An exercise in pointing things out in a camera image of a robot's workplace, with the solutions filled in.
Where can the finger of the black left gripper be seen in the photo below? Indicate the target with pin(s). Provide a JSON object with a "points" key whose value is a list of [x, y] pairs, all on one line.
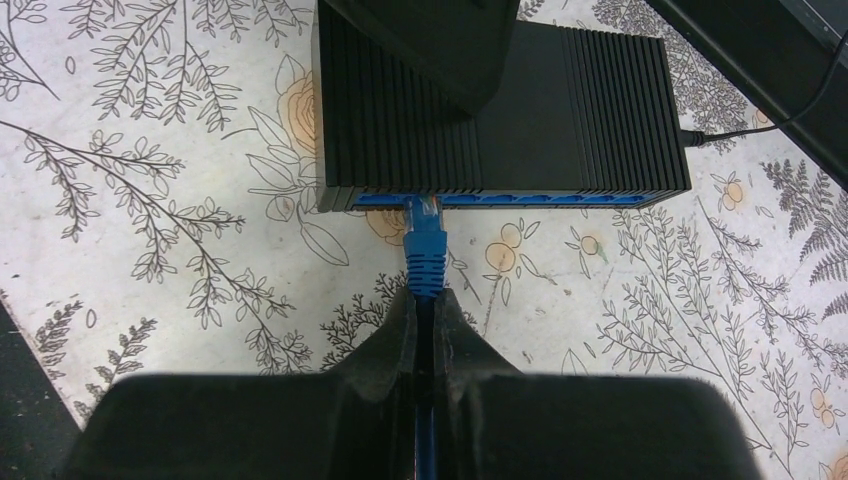
{"points": [[459, 45]]}

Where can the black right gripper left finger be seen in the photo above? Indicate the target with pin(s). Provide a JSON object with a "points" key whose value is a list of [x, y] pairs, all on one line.
{"points": [[353, 421]]}

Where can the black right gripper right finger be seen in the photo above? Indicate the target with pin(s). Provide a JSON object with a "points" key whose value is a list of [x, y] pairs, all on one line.
{"points": [[492, 421]]}

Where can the small black network switch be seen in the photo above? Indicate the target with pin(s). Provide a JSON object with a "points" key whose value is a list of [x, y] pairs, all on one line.
{"points": [[581, 118]]}

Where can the black white checkerboard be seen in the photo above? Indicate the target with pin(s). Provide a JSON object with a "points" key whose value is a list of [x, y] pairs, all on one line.
{"points": [[777, 63]]}

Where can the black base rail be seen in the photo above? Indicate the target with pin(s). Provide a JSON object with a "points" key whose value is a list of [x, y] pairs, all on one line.
{"points": [[37, 430]]}

